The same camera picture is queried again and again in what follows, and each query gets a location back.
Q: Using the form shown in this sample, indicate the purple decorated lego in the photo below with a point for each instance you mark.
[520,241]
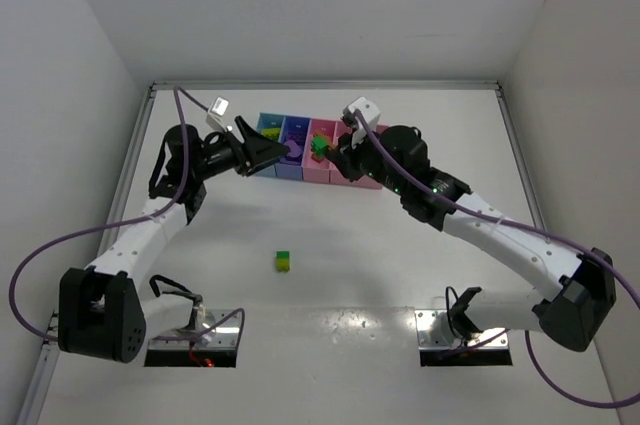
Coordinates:
[295,151]

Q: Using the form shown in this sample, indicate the large pink bin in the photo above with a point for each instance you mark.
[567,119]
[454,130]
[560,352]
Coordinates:
[336,178]

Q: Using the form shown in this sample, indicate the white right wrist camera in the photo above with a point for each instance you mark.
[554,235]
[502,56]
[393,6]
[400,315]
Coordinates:
[360,116]

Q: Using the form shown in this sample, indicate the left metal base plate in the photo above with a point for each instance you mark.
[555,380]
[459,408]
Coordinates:
[217,330]

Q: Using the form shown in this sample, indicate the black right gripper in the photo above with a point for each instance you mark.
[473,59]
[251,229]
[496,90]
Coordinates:
[343,160]

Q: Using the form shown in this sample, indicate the lego stack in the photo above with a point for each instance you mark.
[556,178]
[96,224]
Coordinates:
[320,144]

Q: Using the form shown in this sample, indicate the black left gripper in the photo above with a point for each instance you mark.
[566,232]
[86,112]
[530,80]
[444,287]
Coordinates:
[241,146]

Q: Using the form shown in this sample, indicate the metal base plate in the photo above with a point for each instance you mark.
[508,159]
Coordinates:
[217,330]
[434,335]

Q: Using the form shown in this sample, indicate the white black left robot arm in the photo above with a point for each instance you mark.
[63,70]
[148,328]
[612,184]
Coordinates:
[113,307]

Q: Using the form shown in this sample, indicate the aluminium frame rail right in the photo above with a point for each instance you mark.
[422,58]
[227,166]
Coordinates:
[525,179]

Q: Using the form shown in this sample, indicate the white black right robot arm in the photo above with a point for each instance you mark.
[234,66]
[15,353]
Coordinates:
[571,295]

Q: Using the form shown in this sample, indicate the green lime lego pair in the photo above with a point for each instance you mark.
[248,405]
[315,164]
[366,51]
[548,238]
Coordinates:
[282,261]

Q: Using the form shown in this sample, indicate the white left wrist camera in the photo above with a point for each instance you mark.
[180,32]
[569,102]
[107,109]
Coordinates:
[215,115]

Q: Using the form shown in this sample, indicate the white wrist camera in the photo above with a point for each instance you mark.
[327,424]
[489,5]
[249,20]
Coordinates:
[360,116]
[215,115]

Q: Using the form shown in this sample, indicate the dark blue bin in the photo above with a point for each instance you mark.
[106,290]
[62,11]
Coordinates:
[292,169]

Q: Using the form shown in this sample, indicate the lime green square lego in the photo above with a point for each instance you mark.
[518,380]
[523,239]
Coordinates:
[271,133]

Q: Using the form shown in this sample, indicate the small pink bin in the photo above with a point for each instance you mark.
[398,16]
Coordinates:
[313,170]

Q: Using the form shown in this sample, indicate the purple lego plate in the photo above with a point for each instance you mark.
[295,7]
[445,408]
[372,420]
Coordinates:
[295,137]

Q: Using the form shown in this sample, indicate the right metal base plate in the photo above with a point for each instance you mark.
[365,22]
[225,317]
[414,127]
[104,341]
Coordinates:
[434,335]

